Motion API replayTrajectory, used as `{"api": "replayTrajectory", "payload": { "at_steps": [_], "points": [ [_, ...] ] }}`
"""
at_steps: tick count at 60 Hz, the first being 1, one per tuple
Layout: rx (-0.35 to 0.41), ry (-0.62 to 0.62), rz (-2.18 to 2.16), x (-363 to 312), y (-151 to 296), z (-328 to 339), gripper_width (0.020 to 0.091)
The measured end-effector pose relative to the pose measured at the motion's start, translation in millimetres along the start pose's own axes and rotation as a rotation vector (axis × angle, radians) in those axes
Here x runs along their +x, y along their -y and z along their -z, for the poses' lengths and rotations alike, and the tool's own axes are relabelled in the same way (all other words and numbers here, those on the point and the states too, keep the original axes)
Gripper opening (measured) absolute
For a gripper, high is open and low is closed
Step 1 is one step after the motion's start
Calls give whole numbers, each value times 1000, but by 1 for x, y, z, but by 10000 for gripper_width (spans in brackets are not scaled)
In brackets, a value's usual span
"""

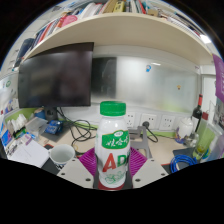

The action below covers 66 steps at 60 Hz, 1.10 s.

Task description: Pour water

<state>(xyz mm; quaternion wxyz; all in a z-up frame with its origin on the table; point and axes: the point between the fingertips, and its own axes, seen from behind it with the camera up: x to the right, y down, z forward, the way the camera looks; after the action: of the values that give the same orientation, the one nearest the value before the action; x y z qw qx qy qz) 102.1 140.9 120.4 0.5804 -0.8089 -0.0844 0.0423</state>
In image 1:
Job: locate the purple translucent water jug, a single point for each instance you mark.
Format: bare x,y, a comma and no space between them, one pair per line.
219,148

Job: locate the white wall socket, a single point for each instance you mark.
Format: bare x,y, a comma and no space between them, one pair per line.
167,122
130,120
148,121

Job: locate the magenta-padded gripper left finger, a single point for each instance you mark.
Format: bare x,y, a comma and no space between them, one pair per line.
73,173

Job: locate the clear plastic box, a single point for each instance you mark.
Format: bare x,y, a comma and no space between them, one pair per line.
36,125

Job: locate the shelf with books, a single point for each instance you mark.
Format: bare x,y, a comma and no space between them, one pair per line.
116,30

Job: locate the white drink bottle green cap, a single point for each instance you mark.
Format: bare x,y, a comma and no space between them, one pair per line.
111,133

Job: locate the ceiling lights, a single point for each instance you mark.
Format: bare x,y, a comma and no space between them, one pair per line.
205,39

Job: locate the white ceramic teapot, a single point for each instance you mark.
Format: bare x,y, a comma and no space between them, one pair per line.
185,127

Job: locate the dark wine bottle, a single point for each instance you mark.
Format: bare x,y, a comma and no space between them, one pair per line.
197,113

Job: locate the flat round red coaster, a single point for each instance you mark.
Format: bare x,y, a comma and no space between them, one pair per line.
111,189

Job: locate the black and white patterned mug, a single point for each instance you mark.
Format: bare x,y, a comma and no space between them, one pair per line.
61,155

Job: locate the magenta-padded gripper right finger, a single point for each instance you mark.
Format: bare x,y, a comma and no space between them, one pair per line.
150,173

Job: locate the white notebook page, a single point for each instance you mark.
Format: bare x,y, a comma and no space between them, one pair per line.
30,153

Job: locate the purple hanging pennant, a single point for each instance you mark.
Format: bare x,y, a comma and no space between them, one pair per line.
219,76

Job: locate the black computer monitor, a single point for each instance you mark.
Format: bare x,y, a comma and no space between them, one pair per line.
53,76

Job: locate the blue electronic device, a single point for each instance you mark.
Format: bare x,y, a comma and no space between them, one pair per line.
54,127

